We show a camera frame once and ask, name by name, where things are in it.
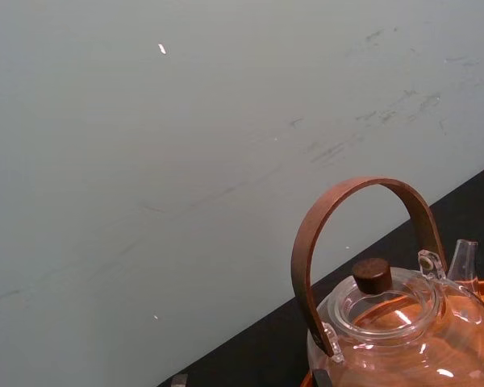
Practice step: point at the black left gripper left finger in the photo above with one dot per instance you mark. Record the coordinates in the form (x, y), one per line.
(178, 381)

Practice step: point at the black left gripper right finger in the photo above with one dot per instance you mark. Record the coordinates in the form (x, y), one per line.
(321, 379)

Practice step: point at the glass lid with wooden knob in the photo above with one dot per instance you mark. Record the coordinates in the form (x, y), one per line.
(371, 276)

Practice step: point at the black table cloth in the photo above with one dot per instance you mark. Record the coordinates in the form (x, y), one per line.
(460, 209)

